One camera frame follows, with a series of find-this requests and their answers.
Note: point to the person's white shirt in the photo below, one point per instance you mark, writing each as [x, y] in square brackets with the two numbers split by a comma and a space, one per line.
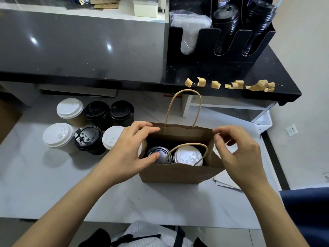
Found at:
[149, 231]

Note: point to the stack of white paper sheets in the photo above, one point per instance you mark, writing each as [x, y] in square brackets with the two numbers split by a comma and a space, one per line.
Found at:
[226, 180]

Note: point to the brown paper bag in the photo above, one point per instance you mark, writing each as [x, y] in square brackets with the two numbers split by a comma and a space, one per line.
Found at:
[7, 120]
[177, 172]

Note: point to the person's left hand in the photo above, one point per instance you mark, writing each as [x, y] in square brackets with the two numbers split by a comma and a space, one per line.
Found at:
[126, 159]

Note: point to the black acrylic organizer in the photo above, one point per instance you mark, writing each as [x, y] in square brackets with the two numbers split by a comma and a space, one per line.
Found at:
[205, 66]

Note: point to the white small appliance on floor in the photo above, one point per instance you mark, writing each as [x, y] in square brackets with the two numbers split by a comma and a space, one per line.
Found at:
[263, 122]

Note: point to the tan coffee cup white lid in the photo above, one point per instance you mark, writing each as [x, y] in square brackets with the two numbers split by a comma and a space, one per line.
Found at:
[187, 157]

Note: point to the black body harness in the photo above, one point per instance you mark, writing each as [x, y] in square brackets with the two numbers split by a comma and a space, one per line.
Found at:
[95, 239]

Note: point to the white wall socket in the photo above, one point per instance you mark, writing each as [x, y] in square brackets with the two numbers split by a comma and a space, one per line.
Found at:
[291, 130]

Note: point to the white box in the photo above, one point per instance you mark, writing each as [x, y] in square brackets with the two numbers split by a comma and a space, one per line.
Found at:
[145, 7]

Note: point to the white support panel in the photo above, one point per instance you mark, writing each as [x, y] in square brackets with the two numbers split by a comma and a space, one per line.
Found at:
[20, 92]

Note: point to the plastic wrapped white pack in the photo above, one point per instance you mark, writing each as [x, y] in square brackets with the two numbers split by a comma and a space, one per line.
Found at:
[190, 25]

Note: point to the person's left forearm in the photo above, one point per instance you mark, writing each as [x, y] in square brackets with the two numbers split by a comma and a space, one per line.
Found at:
[67, 216]

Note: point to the person's right forearm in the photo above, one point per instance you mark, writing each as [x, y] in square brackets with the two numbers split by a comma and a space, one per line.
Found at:
[275, 218]

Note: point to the black lid coffee cup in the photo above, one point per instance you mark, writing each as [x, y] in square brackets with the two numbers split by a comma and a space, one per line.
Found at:
[159, 154]

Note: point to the person's right hand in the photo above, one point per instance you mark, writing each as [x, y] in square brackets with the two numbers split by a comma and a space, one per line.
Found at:
[246, 162]

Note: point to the group of lidded coffee cups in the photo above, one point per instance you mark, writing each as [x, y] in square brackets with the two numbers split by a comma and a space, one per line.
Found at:
[57, 135]

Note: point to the row of tan tape strips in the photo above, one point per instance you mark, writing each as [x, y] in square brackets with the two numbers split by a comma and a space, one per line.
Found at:
[201, 81]

